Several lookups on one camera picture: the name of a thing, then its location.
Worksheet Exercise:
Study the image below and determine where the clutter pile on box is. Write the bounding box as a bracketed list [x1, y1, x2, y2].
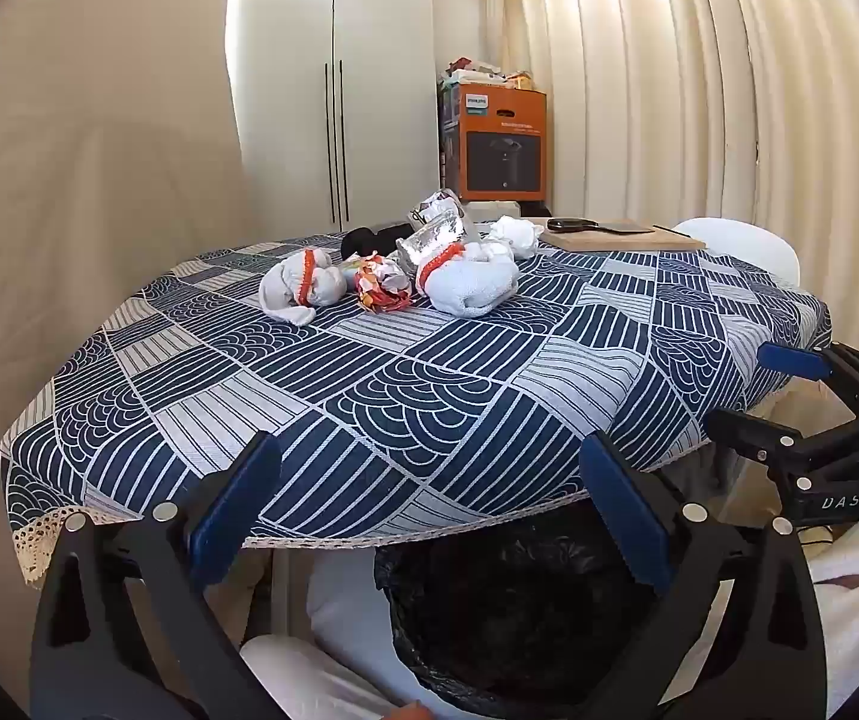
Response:
[440, 54, 536, 91]

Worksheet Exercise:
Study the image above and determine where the cream curtain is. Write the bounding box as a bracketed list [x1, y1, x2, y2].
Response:
[485, 0, 859, 260]

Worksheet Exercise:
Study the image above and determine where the bin with black bag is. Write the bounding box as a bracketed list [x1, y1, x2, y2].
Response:
[373, 499, 708, 720]

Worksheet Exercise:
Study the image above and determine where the wooden cutting board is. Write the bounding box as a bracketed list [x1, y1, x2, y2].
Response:
[538, 220, 708, 252]

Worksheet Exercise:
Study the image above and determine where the orange cardboard box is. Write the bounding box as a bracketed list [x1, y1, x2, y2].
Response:
[438, 82, 549, 202]

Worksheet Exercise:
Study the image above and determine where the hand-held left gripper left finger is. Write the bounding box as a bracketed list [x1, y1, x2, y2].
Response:
[29, 431, 284, 720]

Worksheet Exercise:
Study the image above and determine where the crushed clear plastic bottle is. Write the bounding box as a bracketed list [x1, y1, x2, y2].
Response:
[395, 210, 468, 267]

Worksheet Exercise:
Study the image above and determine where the blue patterned tablecloth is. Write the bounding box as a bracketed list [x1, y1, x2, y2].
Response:
[1, 221, 834, 590]

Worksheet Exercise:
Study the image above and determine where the small white orange-trimmed sock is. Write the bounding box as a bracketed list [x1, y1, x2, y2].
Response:
[259, 250, 348, 329]

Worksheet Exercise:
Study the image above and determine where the colourful wrapper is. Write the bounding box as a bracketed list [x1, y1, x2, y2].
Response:
[340, 253, 417, 314]

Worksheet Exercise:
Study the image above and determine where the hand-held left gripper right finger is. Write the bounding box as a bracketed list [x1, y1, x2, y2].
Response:
[578, 431, 828, 720]

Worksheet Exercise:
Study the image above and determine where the large white orange-trimmed sock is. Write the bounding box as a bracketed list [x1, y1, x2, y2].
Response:
[415, 240, 519, 318]

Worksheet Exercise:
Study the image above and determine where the black knife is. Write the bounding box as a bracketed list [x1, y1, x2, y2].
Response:
[547, 216, 656, 236]

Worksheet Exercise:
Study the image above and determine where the white wardrobe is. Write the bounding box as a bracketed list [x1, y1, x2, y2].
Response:
[226, 0, 441, 233]

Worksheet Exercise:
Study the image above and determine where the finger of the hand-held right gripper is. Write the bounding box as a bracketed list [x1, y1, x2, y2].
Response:
[703, 409, 859, 470]
[758, 341, 859, 400]

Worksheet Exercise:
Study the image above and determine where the crumpled white tissue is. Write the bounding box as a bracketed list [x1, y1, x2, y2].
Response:
[485, 215, 545, 260]

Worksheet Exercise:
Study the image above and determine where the black rolled sock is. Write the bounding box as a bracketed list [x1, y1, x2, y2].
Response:
[340, 221, 419, 260]

